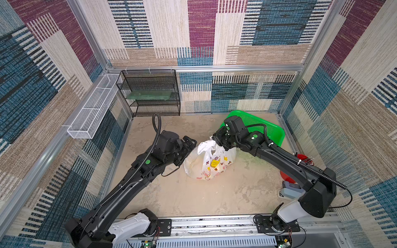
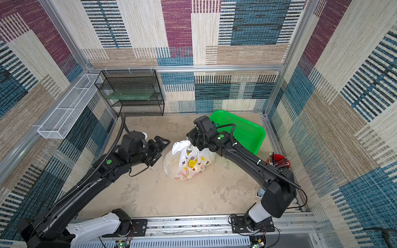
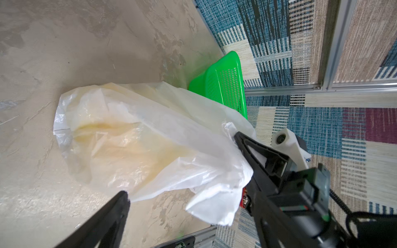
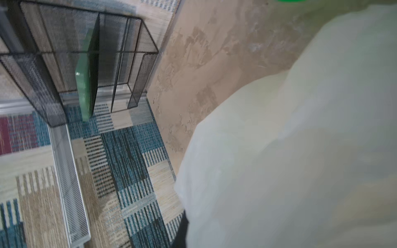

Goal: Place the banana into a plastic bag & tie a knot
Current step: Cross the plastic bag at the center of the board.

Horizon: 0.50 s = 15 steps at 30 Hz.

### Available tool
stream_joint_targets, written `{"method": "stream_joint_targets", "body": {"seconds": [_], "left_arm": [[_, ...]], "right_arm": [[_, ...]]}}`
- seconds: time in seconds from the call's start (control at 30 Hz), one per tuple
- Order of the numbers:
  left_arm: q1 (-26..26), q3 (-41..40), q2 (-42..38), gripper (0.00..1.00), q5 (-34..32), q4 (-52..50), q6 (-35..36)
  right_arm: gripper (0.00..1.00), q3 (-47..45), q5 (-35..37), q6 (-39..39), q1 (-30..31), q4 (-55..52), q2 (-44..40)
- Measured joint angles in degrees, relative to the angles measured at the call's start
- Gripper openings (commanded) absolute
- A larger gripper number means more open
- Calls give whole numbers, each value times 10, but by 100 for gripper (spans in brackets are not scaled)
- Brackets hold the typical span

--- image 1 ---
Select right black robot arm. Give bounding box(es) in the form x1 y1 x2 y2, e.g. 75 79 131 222
212 122 347 231

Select aluminium front rail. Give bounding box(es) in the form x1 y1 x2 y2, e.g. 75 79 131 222
117 212 353 248

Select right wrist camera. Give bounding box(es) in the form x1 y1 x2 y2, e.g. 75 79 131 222
224 115 246 132

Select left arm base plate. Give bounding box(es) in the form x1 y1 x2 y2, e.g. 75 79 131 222
145 219 172 237

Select white wire mesh tray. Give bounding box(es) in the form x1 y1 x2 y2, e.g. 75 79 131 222
67 74 119 139

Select red pen cup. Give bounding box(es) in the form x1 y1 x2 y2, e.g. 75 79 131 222
279 153 314 184

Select white plastic bag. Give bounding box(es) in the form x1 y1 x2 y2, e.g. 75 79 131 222
183 140 237 181

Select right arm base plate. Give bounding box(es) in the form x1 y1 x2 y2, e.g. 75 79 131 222
253 215 301 235

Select green board on shelf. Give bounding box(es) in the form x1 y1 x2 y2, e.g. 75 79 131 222
126 90 173 100

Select black wire mesh shelf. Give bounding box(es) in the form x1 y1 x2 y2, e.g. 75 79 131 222
116 69 181 117

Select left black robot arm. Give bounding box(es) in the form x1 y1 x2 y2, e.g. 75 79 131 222
65 113 197 248

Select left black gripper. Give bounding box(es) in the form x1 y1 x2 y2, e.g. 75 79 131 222
164 136 199 168

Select green plastic basket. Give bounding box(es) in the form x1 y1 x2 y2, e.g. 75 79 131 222
219 110 285 147

